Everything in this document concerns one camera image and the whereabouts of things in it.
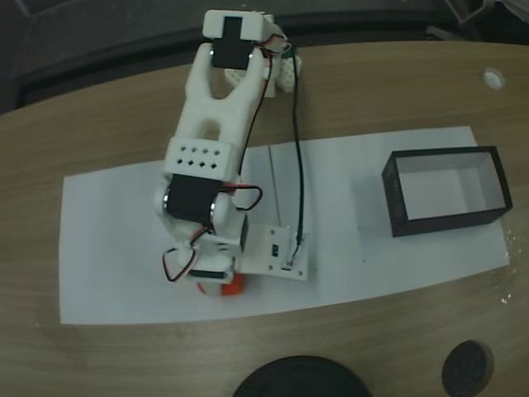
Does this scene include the orange cube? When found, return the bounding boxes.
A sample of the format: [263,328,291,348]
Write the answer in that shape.
[195,274,250,299]

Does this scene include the dark box white inside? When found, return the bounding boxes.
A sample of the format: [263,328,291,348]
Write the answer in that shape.
[380,144,514,239]

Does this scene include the white paper sheet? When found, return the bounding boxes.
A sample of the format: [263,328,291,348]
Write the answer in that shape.
[59,144,291,326]
[268,125,511,309]

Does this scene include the black round lamp base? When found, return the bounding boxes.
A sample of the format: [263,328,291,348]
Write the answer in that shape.
[232,355,372,397]

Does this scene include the small white round cap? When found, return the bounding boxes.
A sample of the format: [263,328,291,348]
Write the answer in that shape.
[483,67,507,89]

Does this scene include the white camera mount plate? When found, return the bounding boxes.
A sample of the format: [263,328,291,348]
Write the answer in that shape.
[238,222,312,283]

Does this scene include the black camera cable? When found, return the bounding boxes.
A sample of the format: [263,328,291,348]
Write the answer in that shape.
[288,44,310,266]

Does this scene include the round table cable hole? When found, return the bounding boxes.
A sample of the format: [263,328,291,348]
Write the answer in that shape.
[441,339,495,396]

